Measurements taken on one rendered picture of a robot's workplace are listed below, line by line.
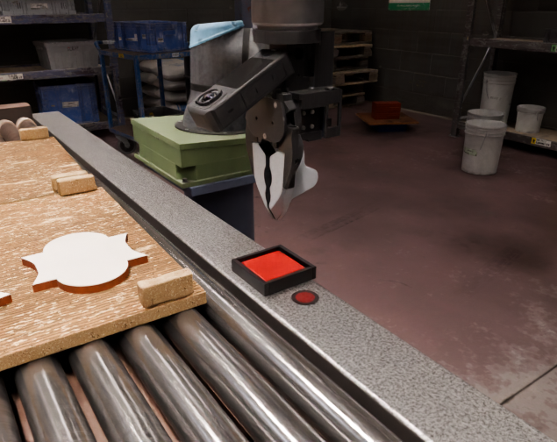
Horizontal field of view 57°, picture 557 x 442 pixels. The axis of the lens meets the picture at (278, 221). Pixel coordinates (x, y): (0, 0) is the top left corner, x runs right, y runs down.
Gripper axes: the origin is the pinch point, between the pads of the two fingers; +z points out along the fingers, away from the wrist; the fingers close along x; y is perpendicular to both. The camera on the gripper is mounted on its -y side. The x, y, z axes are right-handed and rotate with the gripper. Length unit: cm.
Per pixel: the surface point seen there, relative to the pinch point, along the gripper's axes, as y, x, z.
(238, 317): -8.5, -5.8, 8.4
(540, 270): 203, 57, 100
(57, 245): -20.6, 17.2, 5.6
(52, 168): -12, 54, 7
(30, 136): -10, 79, 6
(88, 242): -17.2, 16.0, 5.6
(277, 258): 1.7, 1.1, 7.3
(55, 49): 89, 452, 18
